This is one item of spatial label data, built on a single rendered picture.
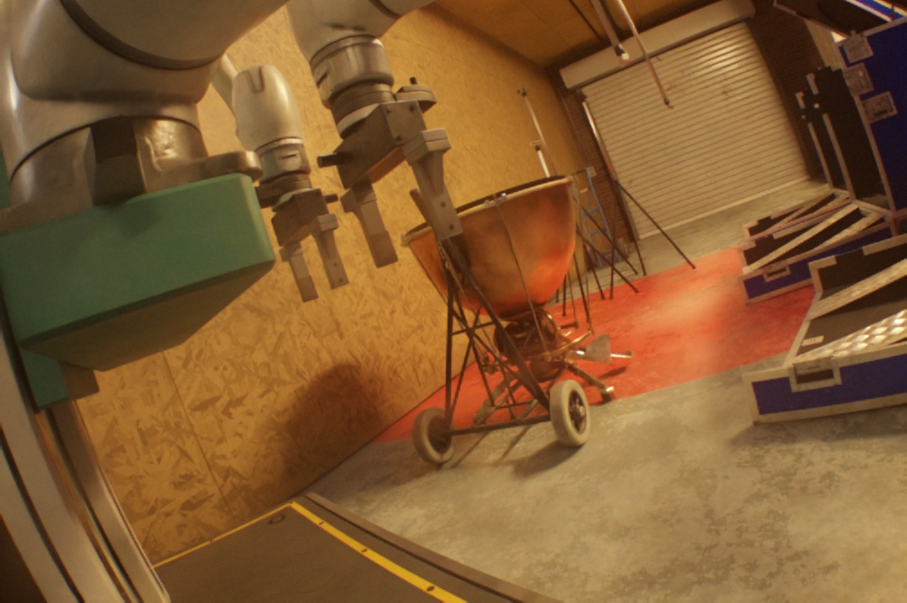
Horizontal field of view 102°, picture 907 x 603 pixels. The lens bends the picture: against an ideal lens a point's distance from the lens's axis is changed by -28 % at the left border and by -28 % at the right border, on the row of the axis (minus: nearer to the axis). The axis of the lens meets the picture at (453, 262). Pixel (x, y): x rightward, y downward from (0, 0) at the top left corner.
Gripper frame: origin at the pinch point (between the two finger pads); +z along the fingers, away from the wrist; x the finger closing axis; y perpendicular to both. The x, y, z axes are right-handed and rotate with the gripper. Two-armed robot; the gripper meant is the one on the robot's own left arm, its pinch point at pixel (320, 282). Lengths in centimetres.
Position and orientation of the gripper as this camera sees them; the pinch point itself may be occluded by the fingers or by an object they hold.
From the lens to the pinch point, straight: 81.3
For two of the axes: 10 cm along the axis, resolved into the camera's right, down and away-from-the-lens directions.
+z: 3.5, 9.4, -0.1
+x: -5.7, 2.2, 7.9
